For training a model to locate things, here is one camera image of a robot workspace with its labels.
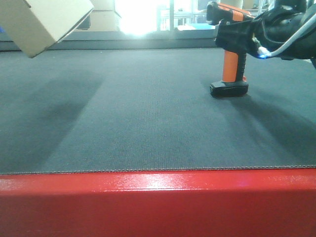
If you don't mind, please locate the blue tray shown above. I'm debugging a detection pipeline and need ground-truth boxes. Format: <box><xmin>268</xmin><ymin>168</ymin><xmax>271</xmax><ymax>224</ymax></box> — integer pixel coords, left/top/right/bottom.
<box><xmin>192</xmin><ymin>23</ymin><xmax>215</xmax><ymax>30</ymax></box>

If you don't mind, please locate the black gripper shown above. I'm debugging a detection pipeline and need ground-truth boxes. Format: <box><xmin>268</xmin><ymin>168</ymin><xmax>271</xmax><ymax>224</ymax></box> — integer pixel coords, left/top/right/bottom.
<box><xmin>215</xmin><ymin>0</ymin><xmax>316</xmax><ymax>58</ymax></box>

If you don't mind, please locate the lower stacked cardboard box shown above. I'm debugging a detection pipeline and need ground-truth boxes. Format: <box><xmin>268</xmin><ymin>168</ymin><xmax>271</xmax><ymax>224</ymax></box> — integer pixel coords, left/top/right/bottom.
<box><xmin>75</xmin><ymin>10</ymin><xmax>121</xmax><ymax>32</ymax></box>

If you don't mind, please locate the small brown cardboard package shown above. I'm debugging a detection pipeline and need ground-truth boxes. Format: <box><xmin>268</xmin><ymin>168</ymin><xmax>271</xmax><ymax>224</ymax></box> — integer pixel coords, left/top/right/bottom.
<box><xmin>0</xmin><ymin>0</ymin><xmax>94</xmax><ymax>58</ymax></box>

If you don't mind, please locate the red metal conveyor table frame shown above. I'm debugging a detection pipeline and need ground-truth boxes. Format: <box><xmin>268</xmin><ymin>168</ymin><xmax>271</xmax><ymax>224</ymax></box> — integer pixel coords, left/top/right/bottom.
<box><xmin>0</xmin><ymin>168</ymin><xmax>316</xmax><ymax>237</ymax></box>

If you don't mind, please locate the dark grey conveyor belt mat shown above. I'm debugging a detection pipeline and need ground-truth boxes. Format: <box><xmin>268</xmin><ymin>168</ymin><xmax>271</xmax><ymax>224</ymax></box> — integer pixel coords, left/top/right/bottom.
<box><xmin>0</xmin><ymin>41</ymin><xmax>316</xmax><ymax>174</ymax></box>

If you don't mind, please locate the orange black barcode scanner gun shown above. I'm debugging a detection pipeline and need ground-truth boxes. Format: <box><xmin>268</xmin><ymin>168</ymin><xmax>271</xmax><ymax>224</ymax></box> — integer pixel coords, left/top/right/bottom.
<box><xmin>207</xmin><ymin>1</ymin><xmax>253</xmax><ymax>97</ymax></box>

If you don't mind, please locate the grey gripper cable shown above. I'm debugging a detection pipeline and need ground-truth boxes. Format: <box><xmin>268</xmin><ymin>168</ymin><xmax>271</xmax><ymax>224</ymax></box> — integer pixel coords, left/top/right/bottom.
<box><xmin>256</xmin><ymin>12</ymin><xmax>316</xmax><ymax>59</ymax></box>

